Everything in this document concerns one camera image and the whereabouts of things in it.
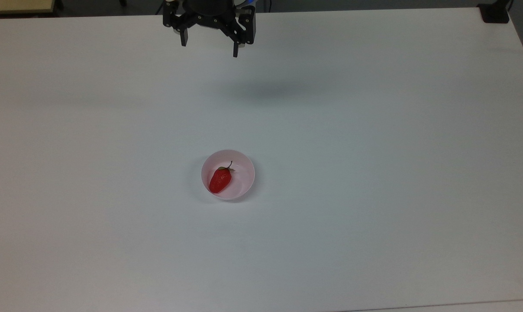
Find beige wooden table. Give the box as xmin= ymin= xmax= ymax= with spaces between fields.
xmin=0 ymin=0 xmax=55 ymax=16

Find red toy strawberry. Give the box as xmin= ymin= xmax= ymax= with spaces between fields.
xmin=209 ymin=161 xmax=236 ymax=194

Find black stand base clamp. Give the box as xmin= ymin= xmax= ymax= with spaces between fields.
xmin=477 ymin=0 xmax=514 ymax=24

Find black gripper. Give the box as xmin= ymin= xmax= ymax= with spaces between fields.
xmin=163 ymin=0 xmax=256 ymax=58

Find white adjoining table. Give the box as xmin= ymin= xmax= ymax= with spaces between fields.
xmin=339 ymin=299 xmax=523 ymax=312

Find pink plastic bowl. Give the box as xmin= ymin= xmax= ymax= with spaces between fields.
xmin=201 ymin=149 xmax=256 ymax=201

